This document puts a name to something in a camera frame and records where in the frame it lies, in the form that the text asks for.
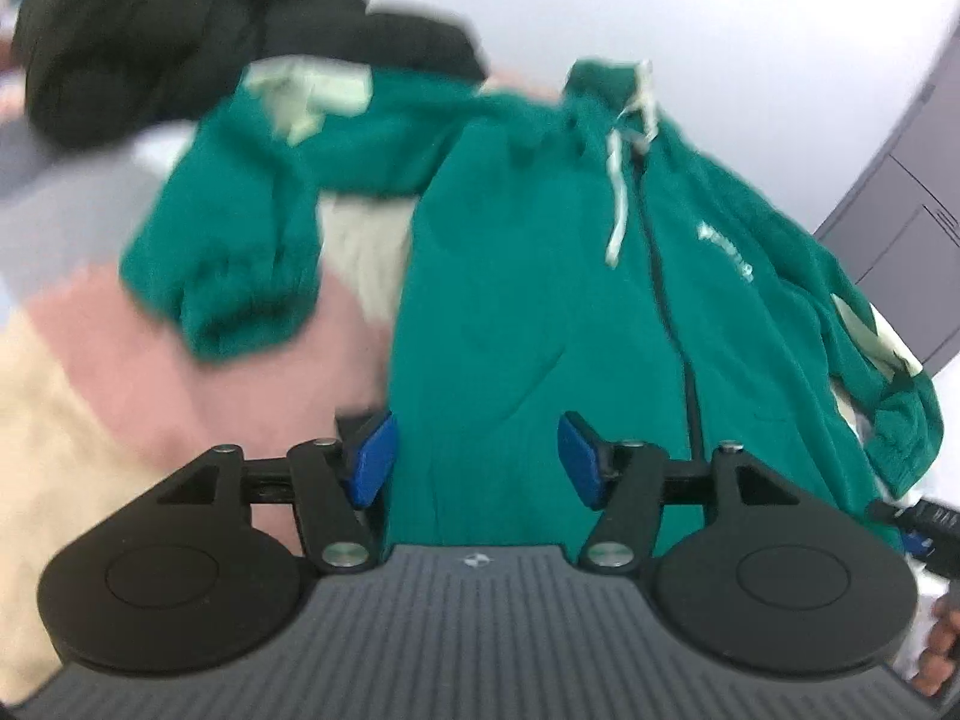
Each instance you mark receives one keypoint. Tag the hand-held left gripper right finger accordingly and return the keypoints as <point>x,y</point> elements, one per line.
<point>580,459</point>

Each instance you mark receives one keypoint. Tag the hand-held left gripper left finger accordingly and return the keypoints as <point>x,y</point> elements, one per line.
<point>373,459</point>

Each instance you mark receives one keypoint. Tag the green hoodie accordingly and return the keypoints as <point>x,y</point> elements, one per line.
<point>525,277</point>

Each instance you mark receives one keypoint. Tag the person's right hand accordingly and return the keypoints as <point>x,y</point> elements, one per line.
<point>945,652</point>

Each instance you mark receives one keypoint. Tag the grey door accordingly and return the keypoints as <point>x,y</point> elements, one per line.
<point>907,240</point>

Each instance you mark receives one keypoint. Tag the patchwork bed sheet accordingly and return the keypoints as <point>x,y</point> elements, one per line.
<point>90,360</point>

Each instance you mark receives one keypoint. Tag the black puffer jacket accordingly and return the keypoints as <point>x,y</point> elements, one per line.
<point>150,37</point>

